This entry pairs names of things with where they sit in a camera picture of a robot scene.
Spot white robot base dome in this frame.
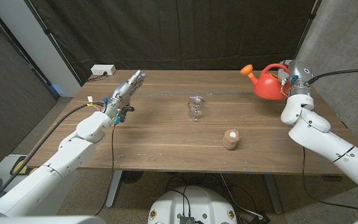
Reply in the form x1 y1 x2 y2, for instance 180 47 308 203
147 185 238 224

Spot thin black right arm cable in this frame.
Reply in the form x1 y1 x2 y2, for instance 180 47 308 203
301 146 358 216

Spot white floor platform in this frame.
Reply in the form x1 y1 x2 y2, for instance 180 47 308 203
0 154 43 187

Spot clear glass jar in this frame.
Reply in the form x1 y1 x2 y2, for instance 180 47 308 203
187 96 204 121

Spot black backdrop curtain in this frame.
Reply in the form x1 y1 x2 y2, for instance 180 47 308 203
23 0 323 85

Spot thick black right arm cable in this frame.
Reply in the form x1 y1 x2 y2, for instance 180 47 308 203
306 68 358 85

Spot black power adapter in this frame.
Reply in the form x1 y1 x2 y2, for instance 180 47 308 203
249 212 272 224

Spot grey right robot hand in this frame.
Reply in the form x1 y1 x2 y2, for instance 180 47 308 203
277 58 313 96

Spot dark grey door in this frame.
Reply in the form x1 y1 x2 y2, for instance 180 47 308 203
0 6 58 164

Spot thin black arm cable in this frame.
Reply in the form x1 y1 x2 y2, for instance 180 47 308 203
94 123 115 217
301 146 358 216

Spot yellow black floor pedal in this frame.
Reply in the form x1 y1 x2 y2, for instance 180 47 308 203
10 156 40 177

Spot black round floor fan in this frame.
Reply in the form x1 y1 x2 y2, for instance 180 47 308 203
120 170 144 184

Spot white robot torso shell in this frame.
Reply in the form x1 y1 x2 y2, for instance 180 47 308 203
0 215 107 224

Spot black box on base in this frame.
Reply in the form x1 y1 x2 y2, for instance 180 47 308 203
178 215 196 224

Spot red orange watering can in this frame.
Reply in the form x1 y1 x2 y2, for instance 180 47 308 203
240 63 291 101

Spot black power strip cable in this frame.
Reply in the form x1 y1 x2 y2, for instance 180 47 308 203
87 72 108 82

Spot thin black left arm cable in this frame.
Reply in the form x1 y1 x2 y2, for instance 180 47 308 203
94 123 115 217

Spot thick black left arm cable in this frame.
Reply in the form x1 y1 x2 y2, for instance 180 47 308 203
0 101 105 206

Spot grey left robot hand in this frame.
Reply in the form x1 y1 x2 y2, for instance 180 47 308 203
103 69 146 119

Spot white floor cable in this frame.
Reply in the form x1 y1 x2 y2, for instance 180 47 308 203
218 172 264 220

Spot white power strip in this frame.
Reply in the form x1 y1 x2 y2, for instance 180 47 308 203
90 64 117 76

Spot black backdrop stand pole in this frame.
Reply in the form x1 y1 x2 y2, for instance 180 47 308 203
290 0 323 71
23 0 83 86

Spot brown cork stack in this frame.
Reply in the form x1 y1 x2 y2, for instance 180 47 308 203
222 129 241 151

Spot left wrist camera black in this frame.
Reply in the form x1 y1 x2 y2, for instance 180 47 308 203
114 105 135 125

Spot grey table leg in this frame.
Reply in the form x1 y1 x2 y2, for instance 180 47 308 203
106 170 124 208
264 174 284 215

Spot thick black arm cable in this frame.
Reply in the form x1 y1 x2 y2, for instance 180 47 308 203
0 101 105 206
306 68 358 85

